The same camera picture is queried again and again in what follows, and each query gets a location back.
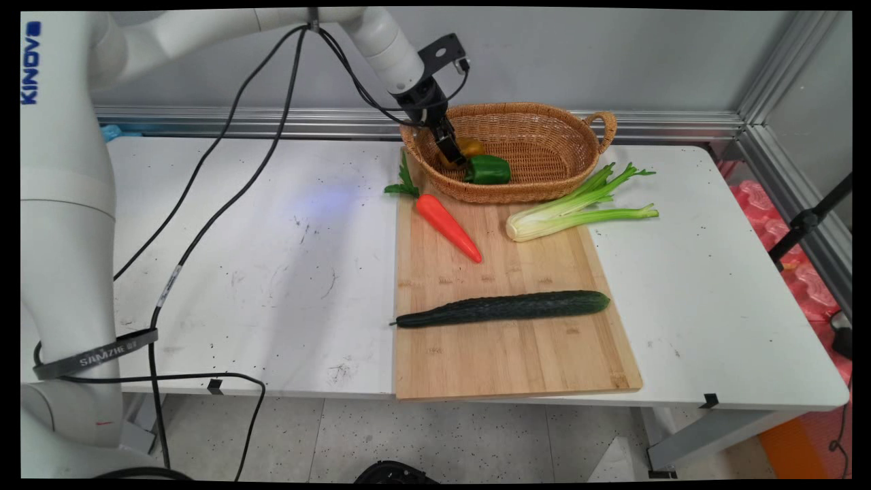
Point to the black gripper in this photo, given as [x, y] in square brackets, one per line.
[422, 102]

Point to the dark green cucumber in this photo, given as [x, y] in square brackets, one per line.
[503, 307]

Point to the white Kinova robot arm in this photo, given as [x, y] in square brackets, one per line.
[68, 204]

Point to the yellow bell pepper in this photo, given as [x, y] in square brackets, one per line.
[472, 145]

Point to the green bell pepper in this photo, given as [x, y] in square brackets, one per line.
[488, 170]

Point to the orange toy carrot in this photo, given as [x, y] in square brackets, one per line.
[449, 226]

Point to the woven wicker basket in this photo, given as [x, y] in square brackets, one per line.
[537, 146]

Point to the green celery bunch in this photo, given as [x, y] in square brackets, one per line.
[571, 214]

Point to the bamboo cutting board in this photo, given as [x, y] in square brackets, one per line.
[503, 347]

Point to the black round floor object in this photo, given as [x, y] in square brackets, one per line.
[395, 472]

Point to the black table edge clip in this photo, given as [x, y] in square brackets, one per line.
[215, 385]
[709, 400]

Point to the blue cloth scrap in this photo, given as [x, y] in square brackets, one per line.
[112, 131]

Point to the black tripod stand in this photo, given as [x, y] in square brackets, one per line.
[806, 221]

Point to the pink plastic packaging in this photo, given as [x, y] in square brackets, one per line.
[796, 272]

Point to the grey table leg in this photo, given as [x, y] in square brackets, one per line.
[714, 435]

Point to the black power adapter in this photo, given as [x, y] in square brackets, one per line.
[842, 337]

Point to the orange floor box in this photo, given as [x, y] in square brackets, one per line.
[789, 446]

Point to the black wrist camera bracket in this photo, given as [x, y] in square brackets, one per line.
[442, 51]

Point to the horizontal aluminium frame rail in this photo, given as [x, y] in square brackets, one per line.
[272, 122]

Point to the slanted aluminium frame rail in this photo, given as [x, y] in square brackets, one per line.
[789, 177]

